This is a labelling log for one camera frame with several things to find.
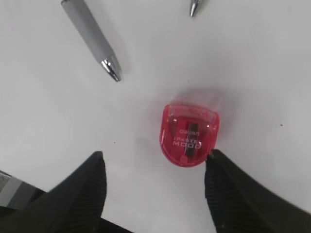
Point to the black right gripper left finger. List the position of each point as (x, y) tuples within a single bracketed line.
[(74, 206)]

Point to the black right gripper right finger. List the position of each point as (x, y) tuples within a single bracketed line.
[(239, 204)]

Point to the pink pencil sharpener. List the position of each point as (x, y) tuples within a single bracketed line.
[(188, 133)]

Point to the white grey ballpoint pen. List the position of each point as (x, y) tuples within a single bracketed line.
[(88, 28)]

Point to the white cream ballpoint pen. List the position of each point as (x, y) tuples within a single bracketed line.
[(196, 6)]

